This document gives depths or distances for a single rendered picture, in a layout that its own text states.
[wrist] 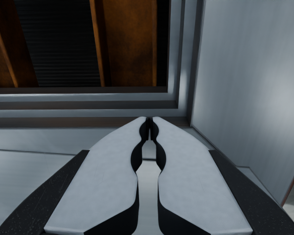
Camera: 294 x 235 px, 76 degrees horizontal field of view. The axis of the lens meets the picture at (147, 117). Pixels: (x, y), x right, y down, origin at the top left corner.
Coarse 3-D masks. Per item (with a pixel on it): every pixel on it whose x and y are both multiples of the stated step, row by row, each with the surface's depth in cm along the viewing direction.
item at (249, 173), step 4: (248, 168) 15; (248, 172) 15; (252, 172) 15; (248, 176) 16; (252, 176) 16; (256, 176) 16; (252, 180) 16; (256, 180) 16; (260, 180) 16; (256, 184) 16; (260, 184) 16; (264, 188) 16; (268, 192) 16; (272, 196) 17; (276, 200) 17
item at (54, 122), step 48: (192, 0) 11; (192, 48) 13; (0, 96) 16; (48, 96) 16; (96, 96) 16; (144, 96) 16; (192, 96) 13; (0, 144) 15; (48, 144) 15; (144, 144) 14
